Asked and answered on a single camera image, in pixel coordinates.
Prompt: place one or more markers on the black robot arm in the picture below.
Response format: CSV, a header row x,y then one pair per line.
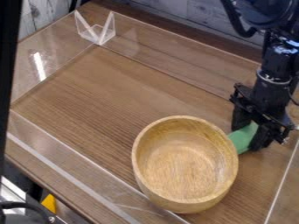
x,y
275,17

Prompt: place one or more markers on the green rectangular block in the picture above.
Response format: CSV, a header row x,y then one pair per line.
x,y
242,136

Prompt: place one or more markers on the clear acrylic corner bracket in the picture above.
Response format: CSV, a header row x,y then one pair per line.
x,y
97,34

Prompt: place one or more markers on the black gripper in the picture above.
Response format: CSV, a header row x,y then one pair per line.
x,y
262,104

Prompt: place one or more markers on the yellow black device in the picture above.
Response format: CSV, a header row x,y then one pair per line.
x,y
55,208

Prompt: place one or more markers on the brown wooden bowl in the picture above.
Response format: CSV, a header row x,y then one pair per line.
x,y
186,163

